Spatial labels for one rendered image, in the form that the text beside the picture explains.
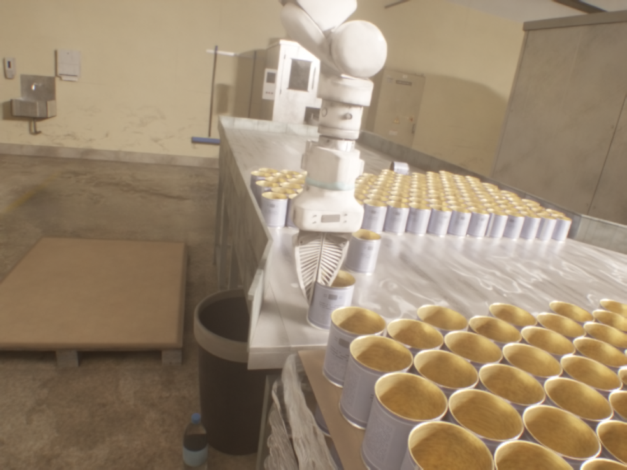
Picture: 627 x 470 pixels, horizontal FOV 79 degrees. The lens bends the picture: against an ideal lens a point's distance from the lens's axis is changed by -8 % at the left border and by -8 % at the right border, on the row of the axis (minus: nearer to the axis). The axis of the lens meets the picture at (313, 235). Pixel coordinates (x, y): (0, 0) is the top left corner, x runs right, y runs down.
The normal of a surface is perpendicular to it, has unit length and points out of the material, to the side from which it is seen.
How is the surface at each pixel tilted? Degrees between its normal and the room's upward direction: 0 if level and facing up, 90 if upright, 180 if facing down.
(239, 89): 90
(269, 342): 0
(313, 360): 2
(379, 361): 88
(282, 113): 90
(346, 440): 3
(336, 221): 90
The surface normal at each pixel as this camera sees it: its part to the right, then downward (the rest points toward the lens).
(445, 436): -0.24, 0.26
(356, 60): 0.25, 0.51
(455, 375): -0.72, 0.12
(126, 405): 0.14, -0.93
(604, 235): -0.50, 0.22
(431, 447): 0.02, 0.31
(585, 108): -0.96, -0.04
